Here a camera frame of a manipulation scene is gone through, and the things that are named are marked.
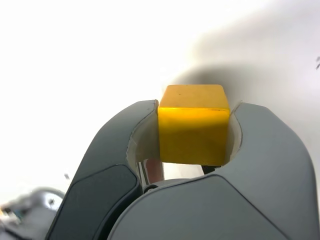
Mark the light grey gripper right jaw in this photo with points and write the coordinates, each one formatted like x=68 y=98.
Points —
x=237 y=205

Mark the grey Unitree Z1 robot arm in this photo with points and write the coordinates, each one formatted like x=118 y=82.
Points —
x=42 y=197

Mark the yellow cube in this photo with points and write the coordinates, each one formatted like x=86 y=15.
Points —
x=192 y=135

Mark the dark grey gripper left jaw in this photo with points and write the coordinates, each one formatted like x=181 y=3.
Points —
x=100 y=162

